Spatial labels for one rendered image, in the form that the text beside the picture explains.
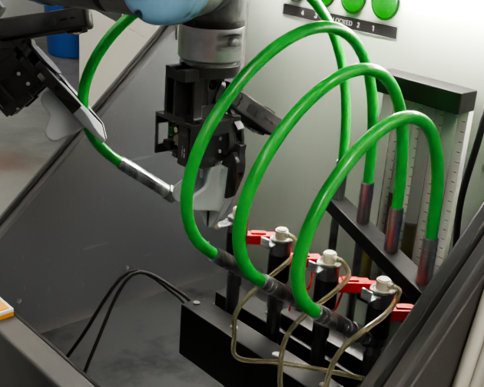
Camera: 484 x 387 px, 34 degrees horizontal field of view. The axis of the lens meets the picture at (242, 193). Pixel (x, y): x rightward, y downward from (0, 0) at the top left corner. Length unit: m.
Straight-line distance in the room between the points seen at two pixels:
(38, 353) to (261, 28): 0.65
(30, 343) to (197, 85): 0.41
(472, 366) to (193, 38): 0.46
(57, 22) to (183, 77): 0.19
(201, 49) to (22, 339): 0.45
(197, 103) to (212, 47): 0.07
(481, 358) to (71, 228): 0.69
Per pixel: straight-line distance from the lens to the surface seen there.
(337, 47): 1.10
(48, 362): 1.04
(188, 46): 0.90
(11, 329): 1.11
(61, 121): 1.00
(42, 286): 1.29
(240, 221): 0.79
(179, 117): 0.90
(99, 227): 1.30
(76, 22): 1.00
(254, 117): 0.97
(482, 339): 0.83
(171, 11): 0.77
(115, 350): 1.27
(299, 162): 1.33
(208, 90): 0.92
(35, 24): 1.00
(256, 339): 1.03
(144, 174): 1.05
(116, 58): 4.39
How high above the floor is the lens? 1.52
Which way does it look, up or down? 21 degrees down
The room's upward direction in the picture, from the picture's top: 4 degrees clockwise
